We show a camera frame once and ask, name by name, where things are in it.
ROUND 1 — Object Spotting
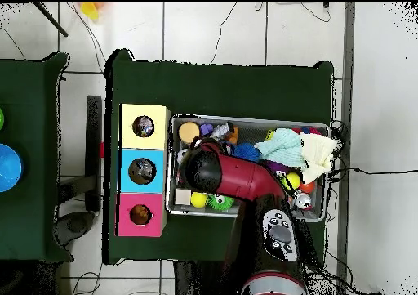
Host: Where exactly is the multicolour cartoon print cloth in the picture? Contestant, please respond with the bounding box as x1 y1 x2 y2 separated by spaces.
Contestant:
133 117 154 137

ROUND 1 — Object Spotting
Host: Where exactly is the mint green cloth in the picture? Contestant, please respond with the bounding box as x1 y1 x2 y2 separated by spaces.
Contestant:
254 127 307 168

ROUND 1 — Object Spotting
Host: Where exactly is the yellow rubber duck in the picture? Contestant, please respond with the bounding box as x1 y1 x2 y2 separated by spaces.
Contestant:
131 206 151 225

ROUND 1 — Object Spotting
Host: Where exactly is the cream yellow cloth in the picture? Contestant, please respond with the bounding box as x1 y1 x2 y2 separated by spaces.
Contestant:
300 133 342 185

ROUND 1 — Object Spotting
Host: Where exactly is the wooden box with three holes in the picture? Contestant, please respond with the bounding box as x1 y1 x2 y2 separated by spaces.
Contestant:
116 103 171 239

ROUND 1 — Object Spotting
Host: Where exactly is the shallow clear mesh bin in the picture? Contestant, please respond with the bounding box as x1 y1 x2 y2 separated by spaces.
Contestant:
166 114 330 224

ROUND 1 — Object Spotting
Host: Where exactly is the peach orange ball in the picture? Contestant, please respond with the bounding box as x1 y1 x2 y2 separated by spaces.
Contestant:
179 122 201 145

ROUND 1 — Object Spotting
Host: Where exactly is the blue spiky ball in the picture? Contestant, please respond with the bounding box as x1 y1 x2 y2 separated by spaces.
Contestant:
233 142 262 163

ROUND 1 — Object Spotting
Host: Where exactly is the yellow ball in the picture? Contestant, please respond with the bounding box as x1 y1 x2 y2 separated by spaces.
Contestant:
190 192 210 210
284 172 302 191

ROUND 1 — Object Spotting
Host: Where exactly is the green spiky ball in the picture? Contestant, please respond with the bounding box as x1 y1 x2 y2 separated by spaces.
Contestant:
207 194 236 212

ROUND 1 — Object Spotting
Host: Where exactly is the small wooden cube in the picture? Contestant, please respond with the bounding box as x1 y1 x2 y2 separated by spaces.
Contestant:
175 189 193 207

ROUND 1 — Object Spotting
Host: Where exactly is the black chair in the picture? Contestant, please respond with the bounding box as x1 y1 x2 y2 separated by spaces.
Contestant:
57 95 105 247

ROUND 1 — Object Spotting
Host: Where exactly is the grey metal beam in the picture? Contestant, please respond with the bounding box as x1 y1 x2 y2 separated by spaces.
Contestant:
335 2 357 295

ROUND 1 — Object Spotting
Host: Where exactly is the green cloth side table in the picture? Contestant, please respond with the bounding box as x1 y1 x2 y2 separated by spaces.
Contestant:
0 51 72 263

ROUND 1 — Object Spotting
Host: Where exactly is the yellow floor object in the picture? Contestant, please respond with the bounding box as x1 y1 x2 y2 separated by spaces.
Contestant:
79 2 102 21

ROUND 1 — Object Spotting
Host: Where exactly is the blue round disc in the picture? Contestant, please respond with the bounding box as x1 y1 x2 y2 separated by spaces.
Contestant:
0 143 24 193

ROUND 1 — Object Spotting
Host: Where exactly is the black rod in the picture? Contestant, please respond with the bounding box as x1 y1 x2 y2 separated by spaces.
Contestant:
32 2 69 38

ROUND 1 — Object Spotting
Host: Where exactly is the black cable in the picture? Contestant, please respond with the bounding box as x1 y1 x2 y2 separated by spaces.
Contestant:
328 119 418 184
210 2 239 65

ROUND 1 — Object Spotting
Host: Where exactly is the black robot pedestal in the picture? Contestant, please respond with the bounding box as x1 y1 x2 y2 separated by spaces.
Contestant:
172 261 226 295

